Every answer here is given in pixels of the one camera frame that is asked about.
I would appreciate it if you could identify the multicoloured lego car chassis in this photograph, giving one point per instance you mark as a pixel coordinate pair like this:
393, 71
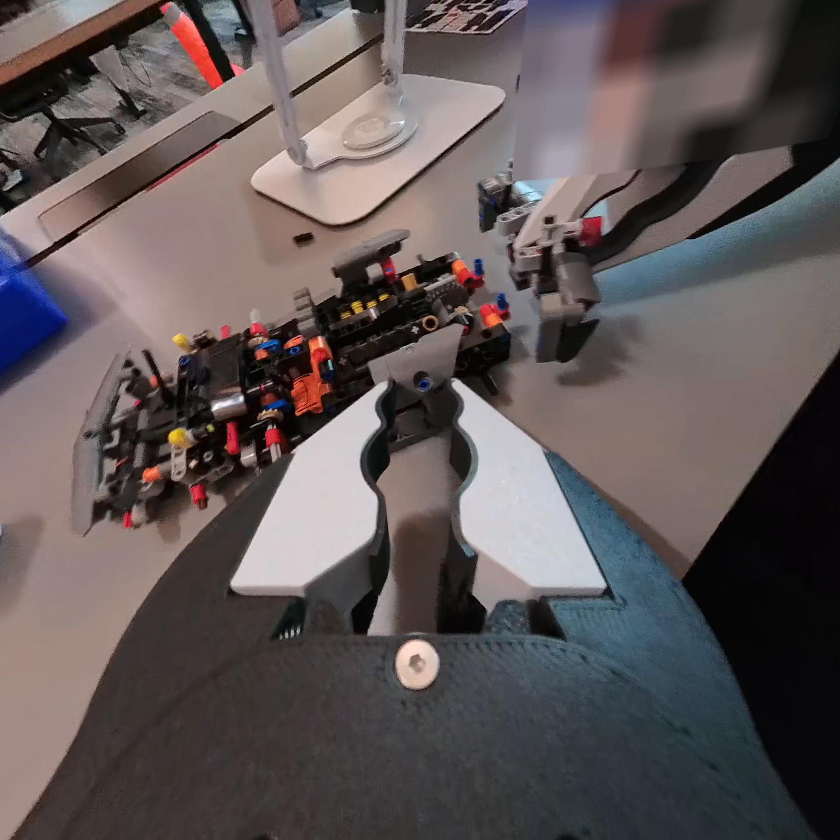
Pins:
354, 328

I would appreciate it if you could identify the white monitor stand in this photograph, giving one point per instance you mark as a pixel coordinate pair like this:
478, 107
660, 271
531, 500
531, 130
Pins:
367, 157

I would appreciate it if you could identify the wooden table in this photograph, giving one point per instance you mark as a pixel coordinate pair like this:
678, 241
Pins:
59, 33

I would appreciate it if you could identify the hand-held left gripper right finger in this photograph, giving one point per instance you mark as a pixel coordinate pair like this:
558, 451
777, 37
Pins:
525, 525

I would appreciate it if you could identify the black office chair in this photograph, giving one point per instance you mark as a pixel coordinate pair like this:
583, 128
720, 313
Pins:
59, 118

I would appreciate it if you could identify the blue plastic bin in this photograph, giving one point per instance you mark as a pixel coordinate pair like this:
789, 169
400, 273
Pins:
23, 308

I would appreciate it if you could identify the orange traffic cone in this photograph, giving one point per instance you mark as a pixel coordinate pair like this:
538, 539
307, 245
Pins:
203, 46

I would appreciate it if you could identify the small grey lego subassembly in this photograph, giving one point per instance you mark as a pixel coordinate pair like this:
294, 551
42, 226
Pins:
564, 275

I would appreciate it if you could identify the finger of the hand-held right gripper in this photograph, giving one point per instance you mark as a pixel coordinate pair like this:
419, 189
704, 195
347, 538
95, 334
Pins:
768, 190
571, 193

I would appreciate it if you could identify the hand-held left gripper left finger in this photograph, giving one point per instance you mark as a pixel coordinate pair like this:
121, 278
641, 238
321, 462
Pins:
315, 518

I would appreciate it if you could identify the person's dark clothing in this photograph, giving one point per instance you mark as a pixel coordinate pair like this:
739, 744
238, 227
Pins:
774, 590

